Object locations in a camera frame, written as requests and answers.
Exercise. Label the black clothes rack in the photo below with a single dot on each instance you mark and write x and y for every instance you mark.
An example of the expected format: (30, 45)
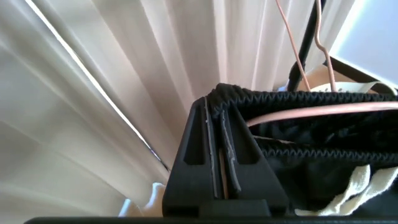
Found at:
(304, 46)

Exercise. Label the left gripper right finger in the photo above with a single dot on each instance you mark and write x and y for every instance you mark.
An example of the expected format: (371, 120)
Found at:
(261, 183)

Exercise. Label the white laundry basket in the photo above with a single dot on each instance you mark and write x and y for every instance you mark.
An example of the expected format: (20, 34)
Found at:
(348, 86)

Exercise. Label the pink clothes hanger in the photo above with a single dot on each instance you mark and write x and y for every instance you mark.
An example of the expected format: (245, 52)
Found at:
(325, 51)
(326, 110)

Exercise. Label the beige curtain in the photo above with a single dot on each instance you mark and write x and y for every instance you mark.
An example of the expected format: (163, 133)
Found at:
(124, 62)

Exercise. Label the black shorts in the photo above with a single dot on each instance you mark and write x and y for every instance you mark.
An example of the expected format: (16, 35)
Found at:
(311, 174)

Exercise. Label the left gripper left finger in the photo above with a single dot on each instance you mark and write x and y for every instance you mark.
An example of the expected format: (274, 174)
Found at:
(189, 183)

